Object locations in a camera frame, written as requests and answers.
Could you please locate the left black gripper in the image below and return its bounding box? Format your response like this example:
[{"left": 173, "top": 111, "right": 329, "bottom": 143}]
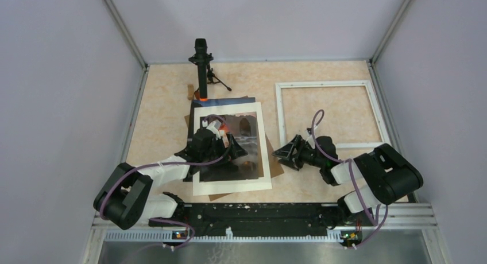
[{"left": 201, "top": 132, "right": 248, "bottom": 166}]

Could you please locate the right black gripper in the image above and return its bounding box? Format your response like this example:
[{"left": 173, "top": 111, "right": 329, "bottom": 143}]
[{"left": 272, "top": 134, "right": 324, "bottom": 170}]

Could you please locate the white photo mat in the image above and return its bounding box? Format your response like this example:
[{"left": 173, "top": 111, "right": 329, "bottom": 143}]
[{"left": 188, "top": 98, "right": 272, "bottom": 196}]

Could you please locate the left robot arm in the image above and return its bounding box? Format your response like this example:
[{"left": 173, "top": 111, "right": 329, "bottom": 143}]
[{"left": 93, "top": 127, "right": 248, "bottom": 230}]

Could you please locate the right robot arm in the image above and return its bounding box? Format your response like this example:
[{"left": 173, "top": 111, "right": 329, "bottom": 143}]
[{"left": 272, "top": 135, "right": 424, "bottom": 226}]

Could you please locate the sunset seascape photo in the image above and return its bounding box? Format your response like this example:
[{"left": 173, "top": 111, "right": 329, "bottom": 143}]
[{"left": 184, "top": 97, "right": 260, "bottom": 183}]

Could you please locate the brown backing board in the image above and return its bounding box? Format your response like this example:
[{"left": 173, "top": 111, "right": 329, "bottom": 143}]
[{"left": 193, "top": 111, "right": 284, "bottom": 201}]

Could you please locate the small wooden block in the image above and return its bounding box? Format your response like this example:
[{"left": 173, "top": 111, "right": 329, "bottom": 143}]
[{"left": 187, "top": 84, "right": 195, "bottom": 100}]

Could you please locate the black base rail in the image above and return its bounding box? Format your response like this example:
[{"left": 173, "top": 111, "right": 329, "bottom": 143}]
[{"left": 148, "top": 202, "right": 376, "bottom": 240}]

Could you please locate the white picture frame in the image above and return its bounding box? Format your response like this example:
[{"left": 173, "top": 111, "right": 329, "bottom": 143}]
[{"left": 275, "top": 80, "right": 392, "bottom": 150}]

